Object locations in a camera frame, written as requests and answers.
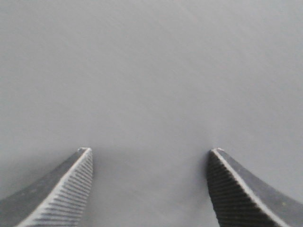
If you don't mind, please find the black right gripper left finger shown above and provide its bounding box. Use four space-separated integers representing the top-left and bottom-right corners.
0 148 93 227

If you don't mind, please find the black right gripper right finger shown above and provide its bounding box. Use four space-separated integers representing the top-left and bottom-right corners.
206 148 303 227

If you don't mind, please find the fridge door with white liner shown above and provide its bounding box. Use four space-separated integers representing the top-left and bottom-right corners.
0 0 303 227

